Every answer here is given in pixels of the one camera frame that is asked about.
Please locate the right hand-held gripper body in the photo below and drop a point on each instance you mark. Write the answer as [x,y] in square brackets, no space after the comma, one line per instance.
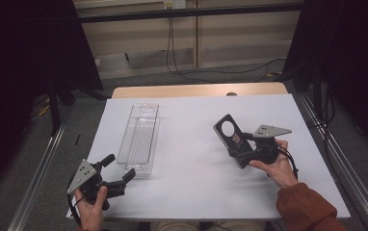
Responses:
[265,147]

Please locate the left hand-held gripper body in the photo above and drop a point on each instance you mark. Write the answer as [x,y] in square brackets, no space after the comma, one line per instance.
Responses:
[87,184]

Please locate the patterned phone case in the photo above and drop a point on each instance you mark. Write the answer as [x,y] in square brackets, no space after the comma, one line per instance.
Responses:
[233,141]

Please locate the person's right hand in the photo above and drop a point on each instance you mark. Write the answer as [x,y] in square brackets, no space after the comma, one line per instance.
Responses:
[281,170]

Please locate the person's left hand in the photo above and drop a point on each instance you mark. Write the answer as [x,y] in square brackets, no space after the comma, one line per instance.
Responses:
[90,215]

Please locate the clear plastic tray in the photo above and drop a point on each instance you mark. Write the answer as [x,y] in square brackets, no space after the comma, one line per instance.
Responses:
[138,138]

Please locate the white board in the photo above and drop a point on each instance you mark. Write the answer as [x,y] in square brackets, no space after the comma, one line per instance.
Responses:
[188,128]

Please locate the black stand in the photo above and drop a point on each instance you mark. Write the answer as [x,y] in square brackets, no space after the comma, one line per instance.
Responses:
[317,96]
[54,106]

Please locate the wooden table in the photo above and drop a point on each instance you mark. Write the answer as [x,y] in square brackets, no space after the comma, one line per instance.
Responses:
[188,90]

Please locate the black curtain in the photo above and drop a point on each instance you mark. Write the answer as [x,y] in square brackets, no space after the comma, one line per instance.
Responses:
[18,80]
[349,64]

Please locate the black horizontal bar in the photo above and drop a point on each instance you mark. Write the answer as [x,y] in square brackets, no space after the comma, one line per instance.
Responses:
[188,13]

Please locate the metal floor rail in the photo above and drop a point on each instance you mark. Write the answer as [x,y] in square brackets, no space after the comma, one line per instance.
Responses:
[37,173]
[342,154]

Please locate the white wall socket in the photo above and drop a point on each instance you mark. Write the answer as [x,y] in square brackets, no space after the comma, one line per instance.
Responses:
[174,4]

